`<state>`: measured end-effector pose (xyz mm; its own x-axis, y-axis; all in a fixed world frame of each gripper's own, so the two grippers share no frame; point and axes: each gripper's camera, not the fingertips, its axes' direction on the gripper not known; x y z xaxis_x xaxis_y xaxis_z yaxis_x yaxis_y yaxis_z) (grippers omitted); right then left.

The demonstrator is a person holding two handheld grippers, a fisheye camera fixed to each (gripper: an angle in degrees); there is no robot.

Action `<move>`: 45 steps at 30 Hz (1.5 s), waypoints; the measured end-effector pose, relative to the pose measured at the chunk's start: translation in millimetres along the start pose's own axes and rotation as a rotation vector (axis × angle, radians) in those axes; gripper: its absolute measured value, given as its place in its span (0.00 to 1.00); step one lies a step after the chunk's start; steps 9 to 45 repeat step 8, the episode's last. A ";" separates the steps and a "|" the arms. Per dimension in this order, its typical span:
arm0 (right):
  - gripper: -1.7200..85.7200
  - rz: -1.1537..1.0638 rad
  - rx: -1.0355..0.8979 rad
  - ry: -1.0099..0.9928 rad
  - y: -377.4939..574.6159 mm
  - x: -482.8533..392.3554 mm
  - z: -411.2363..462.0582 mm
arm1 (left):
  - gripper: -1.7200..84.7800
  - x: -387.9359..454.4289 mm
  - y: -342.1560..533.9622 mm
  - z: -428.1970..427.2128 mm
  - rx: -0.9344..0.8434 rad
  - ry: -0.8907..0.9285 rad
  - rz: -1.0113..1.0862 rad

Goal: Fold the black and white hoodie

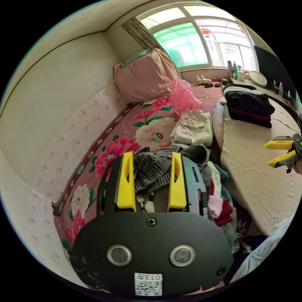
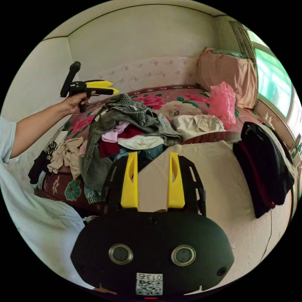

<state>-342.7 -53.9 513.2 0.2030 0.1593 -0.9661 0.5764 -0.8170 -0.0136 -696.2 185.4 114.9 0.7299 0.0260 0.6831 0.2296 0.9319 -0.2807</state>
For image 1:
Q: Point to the pile of dark folded clothes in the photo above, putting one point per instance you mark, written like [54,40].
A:
[250,106]

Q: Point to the striped brown curtain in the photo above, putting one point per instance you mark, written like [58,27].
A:
[141,31]

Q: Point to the person's right hand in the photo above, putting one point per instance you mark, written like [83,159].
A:
[299,168]

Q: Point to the round white clock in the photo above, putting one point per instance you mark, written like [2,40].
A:
[258,79]

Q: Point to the beige folded trousers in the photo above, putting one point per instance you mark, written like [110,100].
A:
[193,128]

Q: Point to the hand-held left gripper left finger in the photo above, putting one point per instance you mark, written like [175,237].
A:
[125,184]

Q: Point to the pile of mixed clothes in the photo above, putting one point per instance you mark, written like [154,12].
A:
[153,170]

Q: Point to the window ledge with bottles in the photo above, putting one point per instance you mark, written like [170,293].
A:
[273,93]

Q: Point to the beige folding mat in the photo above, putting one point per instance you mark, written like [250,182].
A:
[254,184]

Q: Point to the white power strip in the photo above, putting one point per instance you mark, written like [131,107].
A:
[203,79]

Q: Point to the pink plastic bag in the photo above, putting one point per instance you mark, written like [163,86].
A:
[184,98]

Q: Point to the bed with floral sheet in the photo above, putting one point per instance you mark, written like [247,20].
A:
[151,113]

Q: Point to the person's body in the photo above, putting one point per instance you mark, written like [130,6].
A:
[259,257]

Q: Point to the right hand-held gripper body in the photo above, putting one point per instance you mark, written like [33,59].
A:
[297,145]

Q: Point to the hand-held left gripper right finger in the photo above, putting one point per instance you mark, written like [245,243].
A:
[177,186]

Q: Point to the pink wrapped bedding bundle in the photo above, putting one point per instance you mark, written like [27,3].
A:
[141,75]

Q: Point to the black flat screen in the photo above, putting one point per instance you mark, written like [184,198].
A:
[271,67]

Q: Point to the window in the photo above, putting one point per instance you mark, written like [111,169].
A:
[186,44]

